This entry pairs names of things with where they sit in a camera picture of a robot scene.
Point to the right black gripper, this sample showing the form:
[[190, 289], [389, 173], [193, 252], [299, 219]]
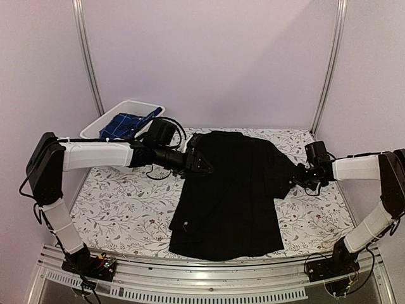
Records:
[[298, 175]]

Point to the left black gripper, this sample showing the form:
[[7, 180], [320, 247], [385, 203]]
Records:
[[192, 165]]

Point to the black long sleeve shirt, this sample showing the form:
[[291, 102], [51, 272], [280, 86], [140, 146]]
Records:
[[230, 212]]

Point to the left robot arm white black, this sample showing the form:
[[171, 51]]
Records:
[[54, 156]]

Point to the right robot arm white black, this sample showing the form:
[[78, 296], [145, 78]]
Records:
[[385, 167]]

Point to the white plastic bin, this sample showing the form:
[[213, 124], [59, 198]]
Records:
[[132, 107]]

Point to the blue plaid shirt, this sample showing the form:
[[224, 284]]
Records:
[[125, 125]]

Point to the floral patterned tablecloth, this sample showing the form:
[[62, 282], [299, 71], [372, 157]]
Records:
[[130, 212]]

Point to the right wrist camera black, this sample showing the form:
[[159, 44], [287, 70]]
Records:
[[316, 153]]

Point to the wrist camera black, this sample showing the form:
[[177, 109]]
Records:
[[160, 133], [316, 153]]

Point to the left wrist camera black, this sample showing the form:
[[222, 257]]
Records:
[[160, 133]]

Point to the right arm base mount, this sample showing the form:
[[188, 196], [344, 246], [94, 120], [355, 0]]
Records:
[[319, 267]]

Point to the aluminium front rail frame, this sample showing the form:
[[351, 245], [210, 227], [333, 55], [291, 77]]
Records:
[[140, 279]]

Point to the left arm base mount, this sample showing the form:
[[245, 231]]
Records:
[[99, 266]]

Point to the right aluminium corner post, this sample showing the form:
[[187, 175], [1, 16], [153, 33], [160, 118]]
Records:
[[332, 61]]

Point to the aluminium corner post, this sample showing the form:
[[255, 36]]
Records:
[[332, 61], [78, 12]]

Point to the left aluminium corner post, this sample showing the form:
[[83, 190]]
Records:
[[78, 12]]

